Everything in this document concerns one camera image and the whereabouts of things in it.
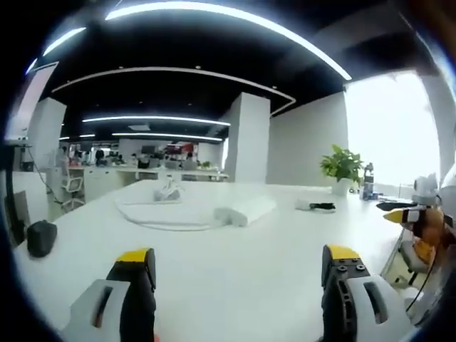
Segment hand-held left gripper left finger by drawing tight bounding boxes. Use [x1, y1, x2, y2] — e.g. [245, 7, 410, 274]
[66, 247, 158, 342]

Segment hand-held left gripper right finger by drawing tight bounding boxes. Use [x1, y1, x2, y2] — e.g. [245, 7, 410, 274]
[321, 244, 411, 342]

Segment white charger with black cable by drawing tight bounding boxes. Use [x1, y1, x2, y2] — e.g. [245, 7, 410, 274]
[294, 199, 336, 214]

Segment white desk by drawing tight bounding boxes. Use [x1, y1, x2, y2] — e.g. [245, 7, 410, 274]
[14, 178, 445, 342]

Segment grey-white bundled plug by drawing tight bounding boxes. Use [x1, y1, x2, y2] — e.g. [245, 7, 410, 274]
[152, 176, 183, 203]

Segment long ceiling light strip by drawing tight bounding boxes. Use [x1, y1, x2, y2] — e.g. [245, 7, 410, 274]
[104, 2, 353, 81]

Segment curved ceiling light strip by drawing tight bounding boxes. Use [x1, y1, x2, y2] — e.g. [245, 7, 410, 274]
[51, 66, 297, 108]

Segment grey office chair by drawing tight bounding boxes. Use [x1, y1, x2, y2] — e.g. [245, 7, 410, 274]
[398, 239, 430, 286]

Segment green potted plant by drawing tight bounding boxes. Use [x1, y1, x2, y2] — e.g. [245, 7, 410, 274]
[319, 144, 365, 197]

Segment black pouch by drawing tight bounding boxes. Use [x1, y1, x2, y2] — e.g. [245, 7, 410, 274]
[27, 220, 58, 258]

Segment white office chair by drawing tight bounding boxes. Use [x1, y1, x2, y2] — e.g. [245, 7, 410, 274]
[59, 166, 86, 212]

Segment row of office desks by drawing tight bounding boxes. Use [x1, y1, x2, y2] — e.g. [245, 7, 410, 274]
[46, 162, 229, 183]

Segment white board panel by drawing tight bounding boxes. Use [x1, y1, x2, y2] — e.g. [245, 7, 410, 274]
[5, 61, 60, 140]

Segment black cable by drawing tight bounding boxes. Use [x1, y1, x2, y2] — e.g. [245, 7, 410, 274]
[408, 254, 440, 318]

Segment white power strip cable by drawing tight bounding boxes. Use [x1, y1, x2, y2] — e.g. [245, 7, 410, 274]
[114, 194, 224, 232]

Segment dark stand frame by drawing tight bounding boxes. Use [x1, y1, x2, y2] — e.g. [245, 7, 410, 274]
[0, 138, 35, 247]

